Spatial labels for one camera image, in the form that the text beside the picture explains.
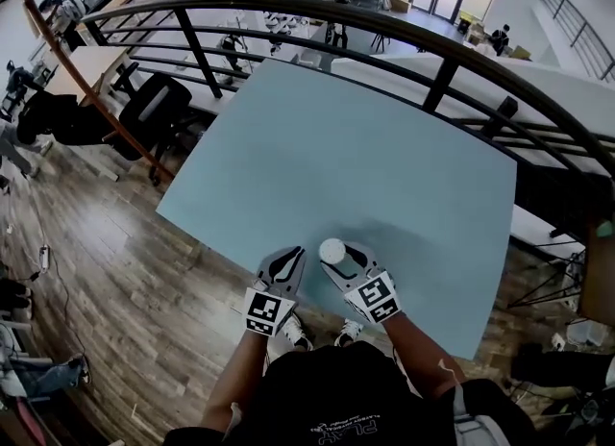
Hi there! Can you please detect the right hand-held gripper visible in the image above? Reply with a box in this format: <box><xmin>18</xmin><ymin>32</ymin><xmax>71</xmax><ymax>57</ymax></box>
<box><xmin>320</xmin><ymin>240</ymin><xmax>400</xmax><ymax>325</ymax></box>

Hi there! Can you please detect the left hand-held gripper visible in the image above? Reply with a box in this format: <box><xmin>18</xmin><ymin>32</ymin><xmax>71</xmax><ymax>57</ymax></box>
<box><xmin>243</xmin><ymin>245</ymin><xmax>308</xmax><ymax>338</ymax></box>

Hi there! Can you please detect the small white cup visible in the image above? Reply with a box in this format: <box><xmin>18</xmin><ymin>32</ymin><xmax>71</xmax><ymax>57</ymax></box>
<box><xmin>318</xmin><ymin>237</ymin><xmax>346</xmax><ymax>265</ymax></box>

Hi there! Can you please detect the person's right forearm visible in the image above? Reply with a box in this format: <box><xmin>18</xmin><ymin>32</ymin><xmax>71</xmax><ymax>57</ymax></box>
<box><xmin>381</xmin><ymin>311</ymin><xmax>465</xmax><ymax>400</ymax></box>

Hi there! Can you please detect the person's left forearm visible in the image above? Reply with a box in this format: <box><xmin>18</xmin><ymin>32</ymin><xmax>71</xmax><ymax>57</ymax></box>
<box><xmin>201</xmin><ymin>331</ymin><xmax>270</xmax><ymax>435</ymax></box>

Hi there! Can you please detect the person's left white shoe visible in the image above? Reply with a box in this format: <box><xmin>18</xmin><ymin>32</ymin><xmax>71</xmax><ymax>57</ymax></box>
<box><xmin>283</xmin><ymin>313</ymin><xmax>313</xmax><ymax>352</ymax></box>

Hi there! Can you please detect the person's white shoe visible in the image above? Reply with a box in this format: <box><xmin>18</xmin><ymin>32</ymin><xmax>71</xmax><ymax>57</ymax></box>
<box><xmin>334</xmin><ymin>318</ymin><xmax>364</xmax><ymax>348</ymax></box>
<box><xmin>283</xmin><ymin>313</ymin><xmax>313</xmax><ymax>352</ymax></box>

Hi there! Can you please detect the person's right white shoe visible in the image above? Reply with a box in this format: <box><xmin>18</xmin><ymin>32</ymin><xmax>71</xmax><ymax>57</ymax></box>
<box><xmin>334</xmin><ymin>318</ymin><xmax>364</xmax><ymax>348</ymax></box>

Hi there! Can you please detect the person's black t-shirt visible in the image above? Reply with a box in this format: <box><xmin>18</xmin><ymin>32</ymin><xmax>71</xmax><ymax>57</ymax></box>
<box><xmin>162</xmin><ymin>341</ymin><xmax>539</xmax><ymax>446</ymax></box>

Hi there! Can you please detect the black curved metal railing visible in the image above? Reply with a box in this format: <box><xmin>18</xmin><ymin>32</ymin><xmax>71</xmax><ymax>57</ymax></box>
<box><xmin>79</xmin><ymin>0</ymin><xmax>615</xmax><ymax>186</ymax></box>

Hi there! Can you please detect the black office chair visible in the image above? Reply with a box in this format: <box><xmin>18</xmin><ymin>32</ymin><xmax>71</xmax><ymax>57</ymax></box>
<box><xmin>118</xmin><ymin>72</ymin><xmax>193</xmax><ymax>186</ymax></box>

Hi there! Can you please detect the white plastic container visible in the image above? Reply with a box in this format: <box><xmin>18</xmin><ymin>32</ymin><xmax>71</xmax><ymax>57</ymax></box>
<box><xmin>566</xmin><ymin>318</ymin><xmax>605</xmax><ymax>347</ymax></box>

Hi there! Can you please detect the brown wooden coat stand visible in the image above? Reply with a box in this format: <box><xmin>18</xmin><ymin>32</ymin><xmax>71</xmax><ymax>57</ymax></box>
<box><xmin>13</xmin><ymin>0</ymin><xmax>174</xmax><ymax>181</ymax></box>

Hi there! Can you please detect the brown wooden table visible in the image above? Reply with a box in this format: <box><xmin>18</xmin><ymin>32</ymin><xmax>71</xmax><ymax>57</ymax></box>
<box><xmin>506</xmin><ymin>215</ymin><xmax>615</xmax><ymax>325</ymax></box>

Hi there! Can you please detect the light wooden desk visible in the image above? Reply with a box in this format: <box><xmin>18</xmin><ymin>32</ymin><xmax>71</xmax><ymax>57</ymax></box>
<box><xmin>28</xmin><ymin>44</ymin><xmax>140</xmax><ymax>182</ymax></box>

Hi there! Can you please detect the black stair railing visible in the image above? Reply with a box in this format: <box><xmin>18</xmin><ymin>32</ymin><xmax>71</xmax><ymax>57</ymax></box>
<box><xmin>540</xmin><ymin>0</ymin><xmax>615</xmax><ymax>80</ymax></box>

